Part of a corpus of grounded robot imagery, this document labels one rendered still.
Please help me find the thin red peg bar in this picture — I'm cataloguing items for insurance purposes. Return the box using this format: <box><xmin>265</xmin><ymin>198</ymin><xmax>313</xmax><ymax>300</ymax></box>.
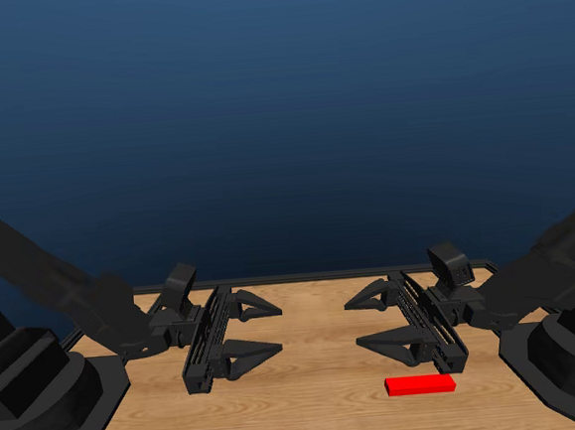
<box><xmin>383</xmin><ymin>372</ymin><xmax>458</xmax><ymax>397</ymax></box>

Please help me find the black table frame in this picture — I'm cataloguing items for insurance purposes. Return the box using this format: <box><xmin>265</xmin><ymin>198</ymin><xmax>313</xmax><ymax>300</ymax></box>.
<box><xmin>57</xmin><ymin>256</ymin><xmax>503</xmax><ymax>355</ymax></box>

